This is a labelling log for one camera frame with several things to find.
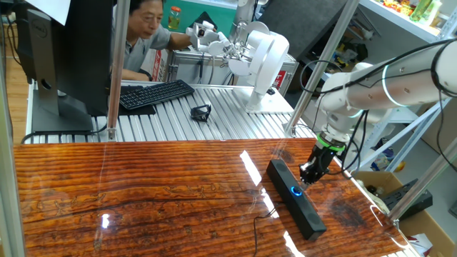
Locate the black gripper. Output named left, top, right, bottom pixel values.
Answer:
left=298, top=143, right=345, bottom=191

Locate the black speaker bar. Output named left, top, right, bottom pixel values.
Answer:
left=266, top=158, right=328, bottom=241

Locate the silver haptic device plate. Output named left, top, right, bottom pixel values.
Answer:
left=231, top=86, right=294, bottom=115

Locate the black power strip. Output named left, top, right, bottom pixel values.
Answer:
left=380, top=178, right=434, bottom=211

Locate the white haptic control device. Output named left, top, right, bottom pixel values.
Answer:
left=185, top=19, right=291, bottom=112

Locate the small black phone stand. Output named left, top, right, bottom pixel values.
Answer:
left=190, top=104, right=212, bottom=123

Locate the brown cardboard box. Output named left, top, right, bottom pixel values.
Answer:
left=351, top=170, right=457, bottom=257

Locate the dark gray foam panel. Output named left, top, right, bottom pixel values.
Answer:
left=257, top=0, right=349, bottom=62

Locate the aluminium equipment case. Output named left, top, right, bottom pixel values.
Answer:
left=166, top=45, right=300, bottom=98

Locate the glossy wood grain mat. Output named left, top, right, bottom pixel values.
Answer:
left=13, top=137, right=411, bottom=257

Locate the black keyboard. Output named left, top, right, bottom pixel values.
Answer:
left=119, top=79, right=196, bottom=111

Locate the white metal shelf rack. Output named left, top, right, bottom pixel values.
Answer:
left=299, top=0, right=457, bottom=126

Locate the black desk pad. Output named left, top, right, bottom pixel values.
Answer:
left=117, top=84, right=157, bottom=117

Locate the white carton with red print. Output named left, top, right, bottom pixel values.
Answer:
left=141, top=48, right=169, bottom=82

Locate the glass jar with orange lid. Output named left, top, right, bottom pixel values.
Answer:
left=167, top=5, right=182, bottom=31

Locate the man in gray shirt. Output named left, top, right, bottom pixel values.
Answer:
left=112, top=0, right=194, bottom=82

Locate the black Dell monitor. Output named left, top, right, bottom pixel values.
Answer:
left=13, top=0, right=121, bottom=134

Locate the white paper sheet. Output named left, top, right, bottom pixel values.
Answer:
left=24, top=0, right=71, bottom=26

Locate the green flange ring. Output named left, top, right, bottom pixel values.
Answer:
left=315, top=132, right=347, bottom=153

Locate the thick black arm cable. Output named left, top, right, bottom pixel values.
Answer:
left=326, top=109, right=371, bottom=179

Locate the thin black speaker cable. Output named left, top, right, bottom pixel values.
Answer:
left=252, top=207, right=278, bottom=257

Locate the aluminium frame post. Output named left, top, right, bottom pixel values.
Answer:
left=387, top=137, right=457, bottom=223
left=0, top=42, right=26, bottom=257
left=106, top=0, right=131, bottom=141
left=283, top=0, right=361, bottom=138

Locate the black monitor power cable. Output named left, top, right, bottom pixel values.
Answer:
left=20, top=121, right=109, bottom=145

